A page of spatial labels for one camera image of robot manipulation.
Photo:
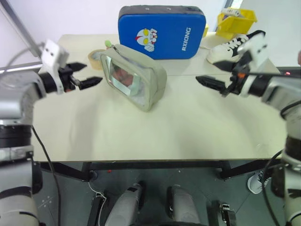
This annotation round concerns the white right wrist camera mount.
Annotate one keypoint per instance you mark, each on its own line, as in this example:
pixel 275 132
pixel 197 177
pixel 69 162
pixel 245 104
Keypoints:
pixel 255 54

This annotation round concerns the person's hand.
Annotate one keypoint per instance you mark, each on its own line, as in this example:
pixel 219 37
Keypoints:
pixel 299 57

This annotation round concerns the grey-green clear pouch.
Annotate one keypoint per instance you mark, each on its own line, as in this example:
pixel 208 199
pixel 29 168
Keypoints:
pixel 152 77

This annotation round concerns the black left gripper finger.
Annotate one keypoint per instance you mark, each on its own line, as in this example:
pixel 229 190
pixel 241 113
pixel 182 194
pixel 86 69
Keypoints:
pixel 77 66
pixel 90 83

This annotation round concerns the black table frame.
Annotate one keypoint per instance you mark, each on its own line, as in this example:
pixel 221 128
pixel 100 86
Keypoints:
pixel 152 165

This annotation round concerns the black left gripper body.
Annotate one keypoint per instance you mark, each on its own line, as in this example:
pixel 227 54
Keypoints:
pixel 68 78

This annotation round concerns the beige tape roll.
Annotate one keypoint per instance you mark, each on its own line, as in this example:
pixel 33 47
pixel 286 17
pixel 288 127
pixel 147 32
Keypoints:
pixel 92 58

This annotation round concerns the grey rounded leg shell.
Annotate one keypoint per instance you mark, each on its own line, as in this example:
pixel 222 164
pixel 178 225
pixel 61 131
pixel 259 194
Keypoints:
pixel 182 207
pixel 127 204

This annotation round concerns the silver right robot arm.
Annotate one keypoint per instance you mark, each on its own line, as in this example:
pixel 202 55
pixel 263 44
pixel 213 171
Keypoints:
pixel 282 89

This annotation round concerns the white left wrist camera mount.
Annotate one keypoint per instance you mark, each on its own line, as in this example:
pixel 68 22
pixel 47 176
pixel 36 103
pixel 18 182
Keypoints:
pixel 53 55

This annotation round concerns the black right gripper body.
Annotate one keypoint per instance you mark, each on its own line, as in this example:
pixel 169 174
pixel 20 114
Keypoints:
pixel 236 78

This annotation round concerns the yellow plastic bin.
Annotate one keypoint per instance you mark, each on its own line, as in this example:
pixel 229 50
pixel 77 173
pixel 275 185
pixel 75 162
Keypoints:
pixel 235 26

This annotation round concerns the white shoe with dark laces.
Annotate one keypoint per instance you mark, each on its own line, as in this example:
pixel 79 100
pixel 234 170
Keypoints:
pixel 255 184

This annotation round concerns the blue kick pad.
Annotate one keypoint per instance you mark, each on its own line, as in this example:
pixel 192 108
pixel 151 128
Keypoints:
pixel 169 33

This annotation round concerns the grey metal frame bar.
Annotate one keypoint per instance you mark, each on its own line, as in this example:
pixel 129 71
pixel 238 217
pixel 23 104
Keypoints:
pixel 17 24

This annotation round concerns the white object in bin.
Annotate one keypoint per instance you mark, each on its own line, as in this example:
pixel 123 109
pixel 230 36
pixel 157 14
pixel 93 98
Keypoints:
pixel 229 11

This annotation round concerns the yellow box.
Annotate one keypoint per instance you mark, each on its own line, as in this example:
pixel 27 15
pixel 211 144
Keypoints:
pixel 206 30

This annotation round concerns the small green object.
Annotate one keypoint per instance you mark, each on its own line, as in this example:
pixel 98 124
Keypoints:
pixel 108 44

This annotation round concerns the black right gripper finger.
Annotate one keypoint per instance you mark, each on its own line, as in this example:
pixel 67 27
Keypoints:
pixel 210 83
pixel 225 64

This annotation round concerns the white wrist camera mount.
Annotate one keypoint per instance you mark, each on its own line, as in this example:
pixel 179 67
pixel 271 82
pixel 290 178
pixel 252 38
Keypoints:
pixel 255 54
pixel 53 55

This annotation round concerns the white and black sneaker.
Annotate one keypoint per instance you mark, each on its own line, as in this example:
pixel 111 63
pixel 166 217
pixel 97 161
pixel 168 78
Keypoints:
pixel 221 50

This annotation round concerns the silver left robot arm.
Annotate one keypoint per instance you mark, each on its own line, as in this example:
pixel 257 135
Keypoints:
pixel 14 103

